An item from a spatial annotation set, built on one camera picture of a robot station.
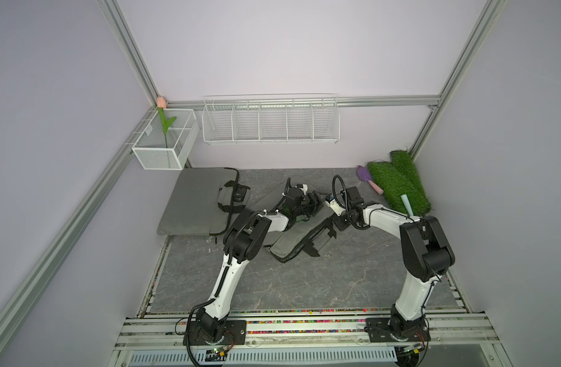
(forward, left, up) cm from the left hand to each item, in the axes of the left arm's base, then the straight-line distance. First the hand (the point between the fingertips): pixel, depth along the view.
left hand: (332, 200), depth 96 cm
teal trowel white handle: (-1, -35, -6) cm, 36 cm away
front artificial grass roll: (+11, -32, -6) cm, 34 cm away
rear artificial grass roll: (+22, -43, -5) cm, 48 cm away
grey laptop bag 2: (+10, +59, -8) cm, 60 cm away
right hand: (-4, -3, -7) cm, 8 cm away
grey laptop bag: (-16, +23, -3) cm, 28 cm away
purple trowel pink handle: (+23, -23, -10) cm, 34 cm away
